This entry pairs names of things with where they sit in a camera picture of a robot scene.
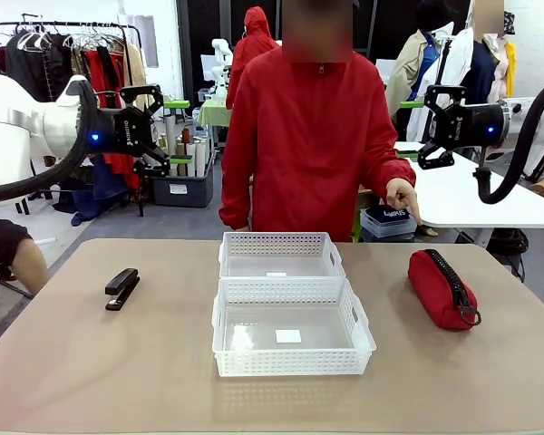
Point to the person's right forearm red sleeve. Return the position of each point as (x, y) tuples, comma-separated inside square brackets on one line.
[(236, 199)]

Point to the red hanging dress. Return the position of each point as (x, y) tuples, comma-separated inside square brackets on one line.
[(104, 72)]

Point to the black metal clothes rack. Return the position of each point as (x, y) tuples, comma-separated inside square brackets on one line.
[(131, 34)]

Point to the white work table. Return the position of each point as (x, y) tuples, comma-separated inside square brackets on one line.
[(458, 199)]

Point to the background person in navy top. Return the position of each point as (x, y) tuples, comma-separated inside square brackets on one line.
[(480, 72)]

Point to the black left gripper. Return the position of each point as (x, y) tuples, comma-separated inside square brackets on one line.
[(127, 129)]

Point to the person's left hand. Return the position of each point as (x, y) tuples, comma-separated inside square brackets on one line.
[(403, 192)]

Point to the black hanging garment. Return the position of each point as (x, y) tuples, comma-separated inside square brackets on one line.
[(32, 68)]

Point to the tall white cardboard tube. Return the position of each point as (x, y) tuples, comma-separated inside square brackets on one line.
[(171, 136)]

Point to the seated person in black shorts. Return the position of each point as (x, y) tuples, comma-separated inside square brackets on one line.
[(22, 254)]

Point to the white perforated plastic basket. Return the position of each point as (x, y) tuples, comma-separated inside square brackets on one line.
[(290, 362), (281, 242)]

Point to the person in red jacket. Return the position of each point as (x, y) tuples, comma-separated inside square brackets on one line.
[(308, 136)]

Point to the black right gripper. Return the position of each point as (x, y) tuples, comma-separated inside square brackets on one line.
[(471, 124)]

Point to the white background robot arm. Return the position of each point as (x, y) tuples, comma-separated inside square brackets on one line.
[(220, 59)]

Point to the white coat on stand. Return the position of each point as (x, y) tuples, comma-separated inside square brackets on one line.
[(458, 63)]

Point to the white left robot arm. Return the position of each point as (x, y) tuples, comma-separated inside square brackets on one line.
[(9, 127)]

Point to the blue clothing pile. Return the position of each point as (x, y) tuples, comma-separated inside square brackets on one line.
[(104, 186)]

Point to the dark bag under table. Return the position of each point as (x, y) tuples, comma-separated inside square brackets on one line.
[(508, 249)]

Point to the background person in red hoodie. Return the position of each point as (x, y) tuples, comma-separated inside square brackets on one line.
[(254, 41)]

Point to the grey plastic storage bin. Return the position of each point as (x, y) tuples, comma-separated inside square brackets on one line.
[(181, 192)]

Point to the black stapler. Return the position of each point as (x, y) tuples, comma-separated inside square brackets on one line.
[(122, 285)]

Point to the clear box with dark cloth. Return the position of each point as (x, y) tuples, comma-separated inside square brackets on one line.
[(387, 222)]

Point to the red zipper pencil pouch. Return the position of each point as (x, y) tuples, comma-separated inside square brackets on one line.
[(435, 290)]

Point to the beige hanging garment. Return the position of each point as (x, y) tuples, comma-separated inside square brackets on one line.
[(136, 68)]

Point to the table with green cloth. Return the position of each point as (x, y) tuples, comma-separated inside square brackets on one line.
[(213, 111)]

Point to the person's left forearm red sleeve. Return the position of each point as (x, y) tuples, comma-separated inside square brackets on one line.
[(396, 170)]

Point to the brown cardboard tube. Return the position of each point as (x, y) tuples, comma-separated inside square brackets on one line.
[(186, 136)]

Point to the mannequin in beige coat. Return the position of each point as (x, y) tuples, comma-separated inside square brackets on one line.
[(403, 68)]

